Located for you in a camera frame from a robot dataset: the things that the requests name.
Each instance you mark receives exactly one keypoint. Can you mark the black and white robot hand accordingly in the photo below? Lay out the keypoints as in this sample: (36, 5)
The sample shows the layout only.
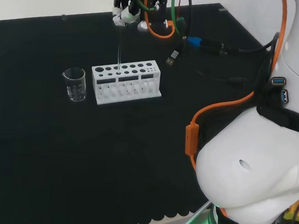
(125, 10)

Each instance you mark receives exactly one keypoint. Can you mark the clear glass rod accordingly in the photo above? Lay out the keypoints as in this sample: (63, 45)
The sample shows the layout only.
(119, 53)

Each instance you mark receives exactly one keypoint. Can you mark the white test tube rack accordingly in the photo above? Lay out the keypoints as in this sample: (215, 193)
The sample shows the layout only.
(126, 97)

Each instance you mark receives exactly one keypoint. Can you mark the clear cloth clip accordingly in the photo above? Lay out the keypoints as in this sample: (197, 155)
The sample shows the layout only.
(64, 17)
(222, 9)

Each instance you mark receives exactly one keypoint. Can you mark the clear glass beaker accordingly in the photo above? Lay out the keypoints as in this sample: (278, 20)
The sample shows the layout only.
(75, 86)

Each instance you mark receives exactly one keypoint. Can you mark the black serial adapter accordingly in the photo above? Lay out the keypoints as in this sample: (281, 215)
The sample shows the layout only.
(215, 47)

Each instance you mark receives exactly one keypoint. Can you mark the black bench cloth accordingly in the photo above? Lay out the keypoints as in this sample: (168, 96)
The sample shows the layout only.
(59, 149)

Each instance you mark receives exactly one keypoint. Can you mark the yellow stop button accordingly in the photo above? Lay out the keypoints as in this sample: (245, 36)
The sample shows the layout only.
(292, 211)

